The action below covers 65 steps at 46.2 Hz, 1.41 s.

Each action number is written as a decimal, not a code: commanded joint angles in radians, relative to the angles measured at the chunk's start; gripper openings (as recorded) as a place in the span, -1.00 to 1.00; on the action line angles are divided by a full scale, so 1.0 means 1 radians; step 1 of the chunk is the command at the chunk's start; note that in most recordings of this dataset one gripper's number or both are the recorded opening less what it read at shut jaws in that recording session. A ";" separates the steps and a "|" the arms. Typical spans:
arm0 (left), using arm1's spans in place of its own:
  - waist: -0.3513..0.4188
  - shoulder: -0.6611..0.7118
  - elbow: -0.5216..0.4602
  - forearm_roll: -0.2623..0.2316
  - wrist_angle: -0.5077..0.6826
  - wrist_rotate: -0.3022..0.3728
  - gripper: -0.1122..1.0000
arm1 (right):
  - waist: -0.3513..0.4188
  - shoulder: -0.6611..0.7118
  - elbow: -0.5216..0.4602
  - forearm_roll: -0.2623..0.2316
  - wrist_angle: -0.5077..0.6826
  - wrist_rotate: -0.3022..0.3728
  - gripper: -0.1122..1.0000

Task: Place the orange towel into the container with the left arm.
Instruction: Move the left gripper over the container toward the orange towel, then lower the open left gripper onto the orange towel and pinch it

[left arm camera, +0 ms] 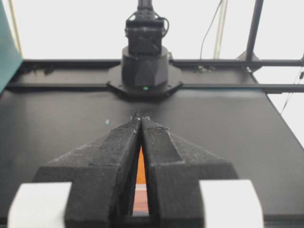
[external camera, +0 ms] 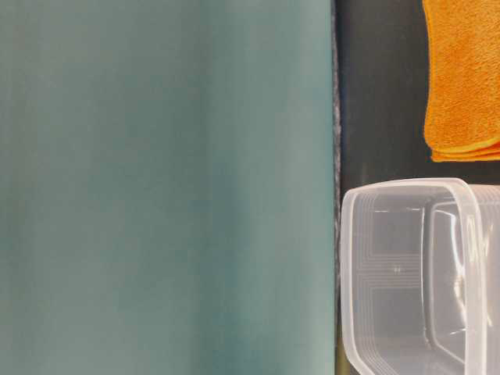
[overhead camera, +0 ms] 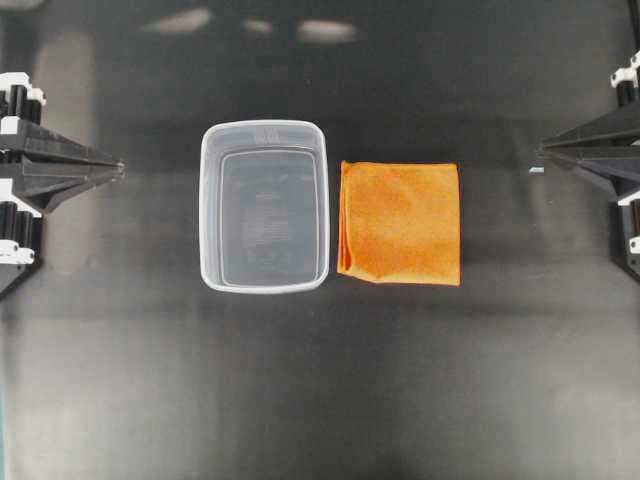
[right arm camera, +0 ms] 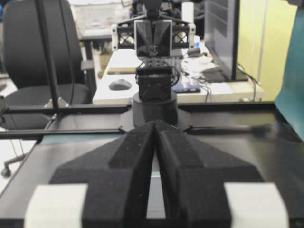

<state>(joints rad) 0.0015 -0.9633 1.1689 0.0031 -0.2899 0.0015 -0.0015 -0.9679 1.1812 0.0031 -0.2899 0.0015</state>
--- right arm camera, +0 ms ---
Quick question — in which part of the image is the teal backdrop sheet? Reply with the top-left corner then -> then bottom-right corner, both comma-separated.
274,5 -> 304,139

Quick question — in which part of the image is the black office chair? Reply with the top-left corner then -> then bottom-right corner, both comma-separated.
0,0 -> 92,178

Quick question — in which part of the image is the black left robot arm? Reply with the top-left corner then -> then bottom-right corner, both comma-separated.
24,16 -> 196,228

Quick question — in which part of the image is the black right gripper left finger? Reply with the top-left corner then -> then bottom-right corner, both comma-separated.
24,122 -> 155,228

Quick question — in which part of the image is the black computer mouse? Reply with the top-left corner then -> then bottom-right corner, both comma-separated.
109,79 -> 132,91

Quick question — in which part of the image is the blue box on desk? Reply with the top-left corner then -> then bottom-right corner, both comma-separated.
172,78 -> 200,93

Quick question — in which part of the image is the black computer monitor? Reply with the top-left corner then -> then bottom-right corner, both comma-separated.
204,0 -> 248,81

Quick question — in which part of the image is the white desk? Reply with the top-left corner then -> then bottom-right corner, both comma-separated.
92,39 -> 266,105

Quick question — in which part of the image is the white-framed left gripper body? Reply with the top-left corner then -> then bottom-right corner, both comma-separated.
111,19 -> 196,58

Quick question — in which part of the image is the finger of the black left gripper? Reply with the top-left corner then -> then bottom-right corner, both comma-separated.
154,21 -> 171,54
137,21 -> 153,54

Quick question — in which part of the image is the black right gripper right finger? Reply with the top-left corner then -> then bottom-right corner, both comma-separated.
155,120 -> 290,228

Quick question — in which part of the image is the black horizontal frame rail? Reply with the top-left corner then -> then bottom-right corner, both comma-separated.
0,129 -> 126,140

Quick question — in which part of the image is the black aluminium frame post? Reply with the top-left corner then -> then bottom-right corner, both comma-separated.
34,0 -> 60,110

